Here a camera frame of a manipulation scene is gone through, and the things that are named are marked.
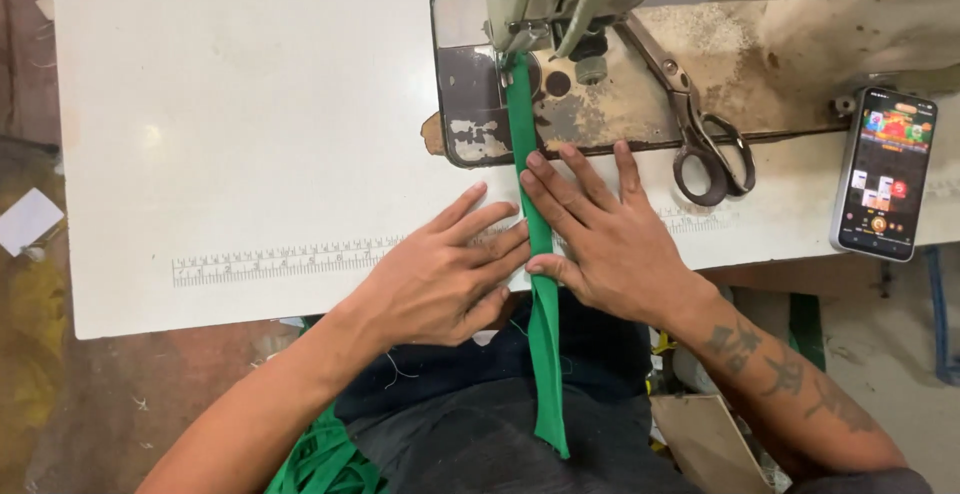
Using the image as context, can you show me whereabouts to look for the worn industrial sewing machine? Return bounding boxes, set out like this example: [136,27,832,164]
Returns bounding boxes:
[429,0,960,169]

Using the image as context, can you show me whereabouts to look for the large metal tailor scissors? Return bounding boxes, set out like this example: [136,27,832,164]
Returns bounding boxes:
[615,14,757,208]

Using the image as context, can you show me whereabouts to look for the person's dark blue shirt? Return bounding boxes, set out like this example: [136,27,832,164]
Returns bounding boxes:
[333,287,654,424]

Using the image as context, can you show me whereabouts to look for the smartphone with lit screen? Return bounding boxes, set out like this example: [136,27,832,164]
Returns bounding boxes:
[828,86,939,263]

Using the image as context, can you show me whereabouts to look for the person's grey trousers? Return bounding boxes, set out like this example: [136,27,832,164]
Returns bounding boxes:
[345,377,935,494]

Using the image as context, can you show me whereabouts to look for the white paper piece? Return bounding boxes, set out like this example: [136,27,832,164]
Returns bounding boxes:
[0,187,66,258]

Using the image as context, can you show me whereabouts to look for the green cloth piece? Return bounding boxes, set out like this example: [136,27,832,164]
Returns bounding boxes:
[787,293,826,371]

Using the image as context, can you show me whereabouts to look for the yellow cloth heap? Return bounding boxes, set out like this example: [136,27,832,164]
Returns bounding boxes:
[0,254,69,435]

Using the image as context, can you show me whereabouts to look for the blue strap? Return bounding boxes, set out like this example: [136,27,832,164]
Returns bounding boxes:
[924,246,960,386]

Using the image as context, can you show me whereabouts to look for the printed ruler strip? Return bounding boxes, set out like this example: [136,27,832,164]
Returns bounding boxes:
[171,205,740,289]

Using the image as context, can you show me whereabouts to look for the heap of green fabric strips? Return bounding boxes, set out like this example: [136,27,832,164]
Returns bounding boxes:
[264,317,391,494]

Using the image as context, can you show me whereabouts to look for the brown cardboard piece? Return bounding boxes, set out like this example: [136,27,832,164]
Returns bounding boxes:
[648,392,774,494]

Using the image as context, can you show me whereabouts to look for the person's left hand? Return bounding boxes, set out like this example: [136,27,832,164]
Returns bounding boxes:
[348,182,532,349]

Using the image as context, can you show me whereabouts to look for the person's right hand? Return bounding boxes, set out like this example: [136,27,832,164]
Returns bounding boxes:
[519,140,719,329]

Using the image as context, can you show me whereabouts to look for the green fabric strip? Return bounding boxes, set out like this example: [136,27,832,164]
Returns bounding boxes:
[504,51,573,461]

